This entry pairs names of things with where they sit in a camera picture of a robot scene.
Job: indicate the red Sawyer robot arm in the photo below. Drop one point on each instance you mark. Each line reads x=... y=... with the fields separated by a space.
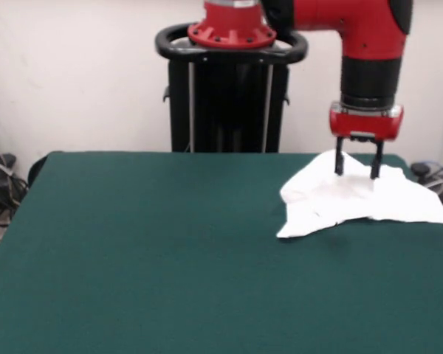
x=362 y=37

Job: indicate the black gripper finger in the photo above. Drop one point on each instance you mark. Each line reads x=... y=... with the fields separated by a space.
x=339 y=156
x=376 y=160

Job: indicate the dark green table cloth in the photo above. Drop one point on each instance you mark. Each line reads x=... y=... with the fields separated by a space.
x=133 y=276

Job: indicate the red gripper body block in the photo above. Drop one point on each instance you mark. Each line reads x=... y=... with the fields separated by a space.
x=365 y=125

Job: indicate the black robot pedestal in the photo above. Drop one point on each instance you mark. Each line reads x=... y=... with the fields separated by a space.
x=229 y=103

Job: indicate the black rounded chair part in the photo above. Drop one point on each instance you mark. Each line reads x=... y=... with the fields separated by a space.
x=37 y=169

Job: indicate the white printed T-shirt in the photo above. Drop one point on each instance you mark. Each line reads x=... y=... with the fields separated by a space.
x=336 y=206

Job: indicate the grey swivel chair base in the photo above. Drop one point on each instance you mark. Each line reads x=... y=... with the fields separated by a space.
x=437 y=186

